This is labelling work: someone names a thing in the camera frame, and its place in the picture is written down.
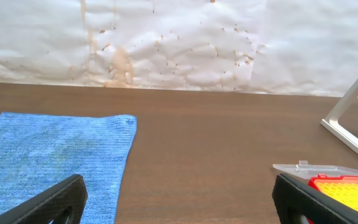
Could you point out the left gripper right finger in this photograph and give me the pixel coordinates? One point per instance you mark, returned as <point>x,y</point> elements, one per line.
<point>300,202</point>

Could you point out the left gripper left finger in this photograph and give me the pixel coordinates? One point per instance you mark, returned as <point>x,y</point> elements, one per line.
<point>57,199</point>

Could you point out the blue cloth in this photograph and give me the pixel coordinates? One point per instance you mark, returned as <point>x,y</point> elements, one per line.
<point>42,149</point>

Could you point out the red and yellow tip box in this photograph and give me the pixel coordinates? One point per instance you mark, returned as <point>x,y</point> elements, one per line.
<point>353,193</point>

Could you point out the white and blue stand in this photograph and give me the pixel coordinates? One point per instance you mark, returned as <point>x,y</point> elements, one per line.
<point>346,137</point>

